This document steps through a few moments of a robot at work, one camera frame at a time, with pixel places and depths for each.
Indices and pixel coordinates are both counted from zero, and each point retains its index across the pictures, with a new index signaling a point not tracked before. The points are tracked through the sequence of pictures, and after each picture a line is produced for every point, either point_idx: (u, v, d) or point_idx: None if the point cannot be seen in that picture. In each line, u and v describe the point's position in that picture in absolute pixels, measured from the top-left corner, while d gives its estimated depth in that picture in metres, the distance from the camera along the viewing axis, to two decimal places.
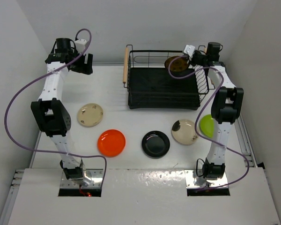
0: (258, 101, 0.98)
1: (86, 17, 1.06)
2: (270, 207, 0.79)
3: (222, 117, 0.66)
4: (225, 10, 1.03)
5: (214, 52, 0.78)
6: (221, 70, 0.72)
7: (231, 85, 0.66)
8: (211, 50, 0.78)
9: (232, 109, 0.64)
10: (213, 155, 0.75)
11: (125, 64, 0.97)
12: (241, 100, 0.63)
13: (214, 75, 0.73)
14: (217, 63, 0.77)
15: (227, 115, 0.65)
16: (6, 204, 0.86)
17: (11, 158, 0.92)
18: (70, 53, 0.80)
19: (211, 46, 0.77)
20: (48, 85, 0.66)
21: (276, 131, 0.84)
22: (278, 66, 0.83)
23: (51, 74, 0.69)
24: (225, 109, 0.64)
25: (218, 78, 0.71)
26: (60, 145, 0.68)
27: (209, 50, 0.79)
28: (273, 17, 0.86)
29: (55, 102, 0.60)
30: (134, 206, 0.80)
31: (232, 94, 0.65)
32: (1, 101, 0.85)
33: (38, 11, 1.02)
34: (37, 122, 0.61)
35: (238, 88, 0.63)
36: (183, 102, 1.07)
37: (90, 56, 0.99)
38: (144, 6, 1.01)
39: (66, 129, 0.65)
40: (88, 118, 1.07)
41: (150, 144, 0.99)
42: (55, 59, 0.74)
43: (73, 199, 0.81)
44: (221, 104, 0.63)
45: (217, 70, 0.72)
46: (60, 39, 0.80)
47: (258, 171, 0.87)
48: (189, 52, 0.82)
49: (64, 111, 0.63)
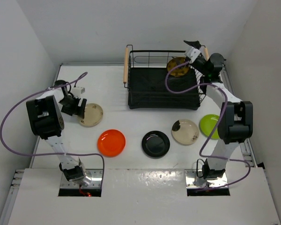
0: (258, 101, 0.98)
1: (86, 18, 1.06)
2: (270, 207, 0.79)
3: (232, 138, 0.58)
4: (225, 10, 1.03)
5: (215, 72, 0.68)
6: (220, 86, 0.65)
7: (236, 100, 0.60)
8: (211, 71, 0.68)
9: (243, 127, 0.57)
10: (215, 164, 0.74)
11: (125, 65, 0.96)
12: (251, 115, 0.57)
13: (214, 92, 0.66)
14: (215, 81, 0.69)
15: (238, 134, 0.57)
16: (5, 204, 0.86)
17: (11, 158, 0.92)
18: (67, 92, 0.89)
19: (212, 65, 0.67)
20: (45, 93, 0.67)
21: (277, 131, 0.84)
22: (278, 66, 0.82)
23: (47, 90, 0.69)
24: (234, 127, 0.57)
25: (219, 93, 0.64)
26: (56, 146, 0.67)
27: (209, 68, 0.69)
28: (274, 17, 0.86)
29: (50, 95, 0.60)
30: (133, 206, 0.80)
31: (239, 109, 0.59)
32: (1, 101, 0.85)
33: (37, 11, 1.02)
34: (30, 120, 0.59)
35: (245, 102, 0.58)
36: (184, 101, 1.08)
37: (84, 101, 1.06)
38: (144, 6, 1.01)
39: (61, 129, 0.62)
40: (88, 117, 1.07)
41: (150, 144, 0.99)
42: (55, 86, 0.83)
43: (73, 199, 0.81)
44: (230, 121, 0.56)
45: (216, 86, 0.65)
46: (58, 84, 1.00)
47: (258, 172, 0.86)
48: (192, 57, 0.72)
49: (59, 108, 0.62)
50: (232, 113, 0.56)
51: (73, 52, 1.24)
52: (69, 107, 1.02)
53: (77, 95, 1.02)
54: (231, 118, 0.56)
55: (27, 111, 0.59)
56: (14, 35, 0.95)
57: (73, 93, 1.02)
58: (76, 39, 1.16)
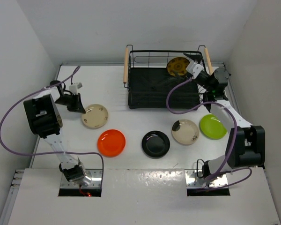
0: (258, 102, 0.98)
1: (86, 18, 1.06)
2: (270, 208, 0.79)
3: (243, 166, 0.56)
4: (225, 10, 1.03)
5: (219, 87, 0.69)
6: (227, 106, 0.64)
7: (245, 123, 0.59)
8: (216, 87, 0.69)
9: (254, 154, 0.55)
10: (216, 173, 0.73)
11: (125, 65, 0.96)
12: (262, 141, 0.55)
13: (220, 112, 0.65)
14: (219, 98, 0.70)
15: (249, 161, 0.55)
16: (5, 204, 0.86)
17: (11, 158, 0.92)
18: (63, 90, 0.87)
19: (216, 81, 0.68)
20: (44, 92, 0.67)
21: (277, 131, 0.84)
22: (278, 66, 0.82)
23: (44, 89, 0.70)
24: (245, 155, 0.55)
25: (226, 115, 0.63)
26: (55, 144, 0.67)
27: (213, 84, 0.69)
28: (273, 17, 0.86)
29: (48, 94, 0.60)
30: (133, 206, 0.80)
31: (249, 134, 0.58)
32: (1, 101, 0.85)
33: (37, 11, 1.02)
34: (28, 119, 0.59)
35: (256, 127, 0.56)
36: (184, 101, 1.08)
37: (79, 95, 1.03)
38: (144, 6, 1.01)
39: (59, 127, 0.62)
40: (92, 119, 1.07)
41: (150, 144, 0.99)
42: None
43: (73, 199, 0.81)
44: (240, 149, 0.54)
45: (222, 105, 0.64)
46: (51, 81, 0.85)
47: (258, 172, 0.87)
48: (194, 72, 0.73)
49: (56, 106, 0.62)
50: (244, 140, 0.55)
51: (73, 52, 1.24)
52: (70, 106, 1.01)
53: (75, 92, 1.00)
54: (242, 146, 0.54)
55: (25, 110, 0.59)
56: (14, 35, 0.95)
57: (70, 89, 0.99)
58: (76, 39, 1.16)
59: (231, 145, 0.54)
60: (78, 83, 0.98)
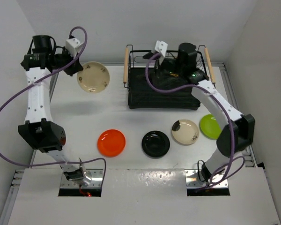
0: (258, 103, 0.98)
1: (86, 18, 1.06)
2: (270, 208, 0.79)
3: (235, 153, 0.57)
4: (225, 10, 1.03)
5: (191, 61, 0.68)
6: (212, 92, 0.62)
7: (236, 113, 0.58)
8: (188, 61, 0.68)
9: (245, 140, 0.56)
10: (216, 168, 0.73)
11: (125, 64, 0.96)
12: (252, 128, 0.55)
13: (206, 98, 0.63)
14: (198, 76, 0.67)
15: (241, 148, 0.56)
16: (5, 205, 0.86)
17: (11, 158, 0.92)
18: (58, 56, 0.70)
19: (186, 54, 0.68)
20: (33, 101, 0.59)
21: (277, 131, 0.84)
22: (278, 66, 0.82)
23: (33, 86, 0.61)
24: (237, 144, 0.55)
25: (212, 102, 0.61)
26: (57, 157, 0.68)
27: (184, 60, 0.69)
28: (274, 17, 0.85)
29: (44, 123, 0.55)
30: (133, 206, 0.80)
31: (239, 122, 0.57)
32: (1, 101, 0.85)
33: (37, 11, 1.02)
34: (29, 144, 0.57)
35: (246, 116, 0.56)
36: (184, 101, 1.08)
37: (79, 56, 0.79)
38: (144, 6, 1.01)
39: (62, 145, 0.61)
40: (88, 80, 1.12)
41: (150, 144, 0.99)
42: (33, 64, 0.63)
43: (73, 198, 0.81)
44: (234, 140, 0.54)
45: (208, 92, 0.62)
46: (37, 37, 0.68)
47: (258, 172, 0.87)
48: (161, 50, 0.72)
49: (56, 129, 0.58)
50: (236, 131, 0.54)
51: None
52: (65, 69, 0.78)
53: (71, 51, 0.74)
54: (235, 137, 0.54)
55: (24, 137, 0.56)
56: (14, 35, 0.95)
57: (68, 48, 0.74)
58: None
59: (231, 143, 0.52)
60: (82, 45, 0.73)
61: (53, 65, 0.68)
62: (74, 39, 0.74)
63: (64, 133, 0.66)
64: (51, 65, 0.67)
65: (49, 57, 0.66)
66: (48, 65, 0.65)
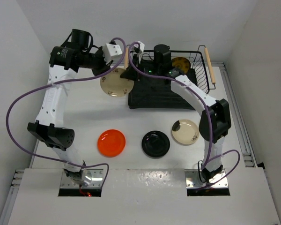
0: (258, 103, 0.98)
1: (86, 18, 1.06)
2: (270, 208, 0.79)
3: (218, 136, 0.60)
4: (225, 10, 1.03)
5: (166, 60, 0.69)
6: (188, 84, 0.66)
7: (210, 99, 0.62)
8: (163, 60, 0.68)
9: (224, 123, 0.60)
10: (213, 165, 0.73)
11: (125, 60, 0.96)
12: (227, 111, 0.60)
13: (183, 91, 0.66)
14: (174, 72, 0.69)
15: (222, 131, 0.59)
16: (5, 205, 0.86)
17: (11, 158, 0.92)
18: (91, 56, 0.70)
19: (160, 54, 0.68)
20: (48, 102, 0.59)
21: (277, 131, 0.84)
22: (278, 66, 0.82)
23: (51, 87, 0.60)
24: (218, 128, 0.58)
25: (189, 93, 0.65)
26: (61, 155, 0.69)
27: (160, 59, 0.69)
28: (273, 18, 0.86)
29: (52, 131, 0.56)
30: (133, 206, 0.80)
31: (215, 108, 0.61)
32: (1, 101, 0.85)
33: (37, 11, 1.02)
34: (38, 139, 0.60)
35: (220, 101, 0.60)
36: (184, 102, 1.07)
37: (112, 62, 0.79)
38: (144, 6, 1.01)
39: (66, 146, 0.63)
40: (111, 82, 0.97)
41: (150, 144, 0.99)
42: (58, 61, 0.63)
43: (73, 198, 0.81)
44: (213, 124, 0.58)
45: (183, 84, 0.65)
46: (76, 31, 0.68)
47: (258, 172, 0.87)
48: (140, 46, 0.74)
49: (64, 135, 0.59)
50: (214, 116, 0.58)
51: None
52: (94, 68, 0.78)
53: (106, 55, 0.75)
54: (214, 122, 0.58)
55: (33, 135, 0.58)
56: (15, 35, 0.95)
57: (105, 51, 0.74)
58: None
59: (210, 127, 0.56)
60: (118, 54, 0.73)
61: (80, 63, 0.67)
62: (115, 46, 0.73)
63: (73, 135, 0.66)
64: (76, 64, 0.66)
65: (76, 56, 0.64)
66: (74, 63, 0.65)
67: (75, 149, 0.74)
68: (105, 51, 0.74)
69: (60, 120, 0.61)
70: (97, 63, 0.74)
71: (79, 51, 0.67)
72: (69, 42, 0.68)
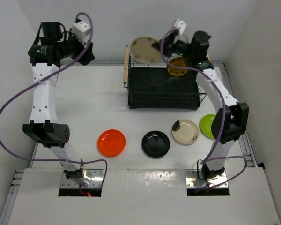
0: (258, 103, 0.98)
1: (86, 18, 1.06)
2: (270, 208, 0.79)
3: (226, 138, 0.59)
4: (225, 10, 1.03)
5: (202, 52, 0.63)
6: (214, 79, 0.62)
7: (232, 100, 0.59)
8: (198, 50, 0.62)
9: (237, 127, 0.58)
10: (213, 164, 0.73)
11: (125, 65, 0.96)
12: (246, 116, 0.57)
13: (207, 85, 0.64)
14: (204, 65, 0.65)
15: (232, 134, 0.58)
16: (5, 205, 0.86)
17: (11, 158, 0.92)
18: (67, 45, 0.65)
19: (198, 44, 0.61)
20: (38, 100, 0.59)
21: (277, 131, 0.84)
22: (278, 66, 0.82)
23: (39, 85, 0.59)
24: (230, 130, 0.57)
25: (212, 89, 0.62)
26: (59, 153, 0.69)
27: (195, 48, 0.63)
28: (274, 18, 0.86)
29: (51, 126, 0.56)
30: (133, 206, 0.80)
31: (233, 110, 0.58)
32: (1, 101, 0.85)
33: (37, 10, 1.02)
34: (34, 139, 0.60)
35: (241, 104, 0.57)
36: (183, 102, 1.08)
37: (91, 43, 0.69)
38: (144, 6, 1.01)
39: (64, 142, 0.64)
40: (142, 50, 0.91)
41: (150, 144, 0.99)
42: (40, 58, 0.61)
43: (73, 198, 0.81)
44: (226, 125, 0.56)
45: (209, 78, 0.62)
46: (46, 24, 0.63)
47: (258, 172, 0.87)
48: (181, 29, 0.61)
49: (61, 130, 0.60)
50: (229, 118, 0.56)
51: None
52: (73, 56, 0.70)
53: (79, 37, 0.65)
54: (228, 123, 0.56)
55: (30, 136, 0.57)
56: (14, 35, 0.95)
57: (75, 33, 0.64)
58: None
59: (220, 127, 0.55)
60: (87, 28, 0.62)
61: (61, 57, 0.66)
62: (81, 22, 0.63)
63: (69, 131, 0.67)
64: (58, 59, 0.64)
65: (56, 51, 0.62)
66: (56, 59, 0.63)
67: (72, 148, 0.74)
68: (74, 34, 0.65)
69: (54, 116, 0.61)
70: (74, 49, 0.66)
71: (56, 45, 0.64)
72: (42, 38, 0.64)
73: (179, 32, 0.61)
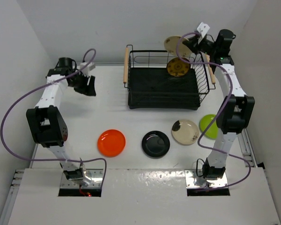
0: (258, 103, 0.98)
1: (86, 18, 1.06)
2: (270, 208, 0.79)
3: (228, 129, 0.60)
4: (225, 10, 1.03)
5: (225, 47, 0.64)
6: (230, 72, 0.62)
7: (240, 93, 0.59)
8: (221, 45, 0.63)
9: (240, 119, 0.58)
10: (215, 160, 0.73)
11: (125, 65, 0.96)
12: (251, 110, 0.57)
13: (221, 76, 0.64)
14: (225, 60, 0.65)
15: (234, 125, 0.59)
16: (5, 205, 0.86)
17: (11, 158, 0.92)
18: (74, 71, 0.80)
19: (221, 39, 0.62)
20: (47, 93, 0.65)
21: (277, 131, 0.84)
22: (278, 66, 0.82)
23: (50, 85, 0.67)
24: (232, 119, 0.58)
25: (225, 81, 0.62)
26: (58, 153, 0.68)
27: (218, 44, 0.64)
28: (274, 18, 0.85)
29: (52, 109, 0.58)
30: (133, 206, 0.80)
31: (241, 102, 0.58)
32: (1, 101, 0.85)
33: (37, 10, 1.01)
34: (32, 132, 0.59)
35: (248, 97, 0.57)
36: (183, 102, 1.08)
37: (92, 78, 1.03)
38: (144, 6, 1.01)
39: (63, 140, 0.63)
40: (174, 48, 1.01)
41: (150, 144, 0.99)
42: (55, 73, 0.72)
43: (73, 198, 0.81)
44: (229, 114, 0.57)
45: (225, 70, 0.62)
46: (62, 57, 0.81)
47: (258, 172, 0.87)
48: (202, 32, 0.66)
49: (61, 120, 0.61)
50: (233, 107, 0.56)
51: (73, 52, 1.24)
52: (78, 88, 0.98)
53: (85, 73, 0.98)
54: (231, 111, 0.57)
55: (29, 123, 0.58)
56: (14, 36, 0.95)
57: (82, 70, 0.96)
58: (76, 40, 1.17)
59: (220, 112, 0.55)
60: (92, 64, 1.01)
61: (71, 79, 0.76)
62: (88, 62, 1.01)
63: (67, 131, 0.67)
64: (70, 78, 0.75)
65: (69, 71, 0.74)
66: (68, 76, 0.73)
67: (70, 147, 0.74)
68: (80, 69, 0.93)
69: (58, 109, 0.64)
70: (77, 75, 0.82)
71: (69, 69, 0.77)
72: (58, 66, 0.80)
73: (200, 35, 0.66)
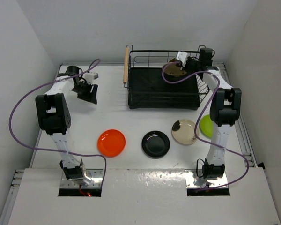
0: (258, 102, 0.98)
1: (86, 18, 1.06)
2: (270, 209, 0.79)
3: (221, 120, 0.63)
4: (225, 11, 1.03)
5: (207, 57, 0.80)
6: (215, 73, 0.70)
7: (228, 86, 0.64)
8: (203, 55, 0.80)
9: (231, 110, 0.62)
10: (213, 156, 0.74)
11: (125, 65, 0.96)
12: (239, 101, 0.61)
13: (209, 78, 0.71)
14: (210, 67, 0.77)
15: (226, 116, 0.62)
16: (5, 205, 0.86)
17: (11, 158, 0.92)
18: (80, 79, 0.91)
19: (203, 51, 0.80)
20: (55, 86, 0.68)
21: (277, 131, 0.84)
22: (278, 66, 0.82)
23: (59, 81, 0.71)
24: (223, 111, 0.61)
25: (213, 80, 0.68)
26: (60, 143, 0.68)
27: (201, 56, 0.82)
28: (274, 18, 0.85)
29: (59, 95, 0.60)
30: (133, 206, 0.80)
31: (229, 95, 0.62)
32: (1, 101, 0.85)
33: (37, 11, 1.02)
34: (37, 116, 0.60)
35: (235, 89, 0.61)
36: (183, 102, 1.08)
37: (96, 87, 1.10)
38: (144, 6, 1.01)
39: (66, 127, 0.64)
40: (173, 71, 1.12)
41: (150, 144, 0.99)
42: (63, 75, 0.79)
43: (73, 199, 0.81)
44: (220, 106, 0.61)
45: (211, 73, 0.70)
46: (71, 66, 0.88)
47: (258, 172, 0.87)
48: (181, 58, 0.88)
49: (66, 107, 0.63)
50: (223, 98, 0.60)
51: (73, 52, 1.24)
52: (81, 93, 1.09)
53: (89, 81, 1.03)
54: (221, 103, 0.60)
55: (36, 106, 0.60)
56: (14, 35, 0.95)
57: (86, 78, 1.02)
58: (76, 40, 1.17)
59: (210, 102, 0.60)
60: (95, 73, 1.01)
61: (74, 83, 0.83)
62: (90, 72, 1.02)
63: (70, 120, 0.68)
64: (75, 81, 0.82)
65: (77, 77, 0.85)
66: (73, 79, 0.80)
67: (70, 141, 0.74)
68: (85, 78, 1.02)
69: None
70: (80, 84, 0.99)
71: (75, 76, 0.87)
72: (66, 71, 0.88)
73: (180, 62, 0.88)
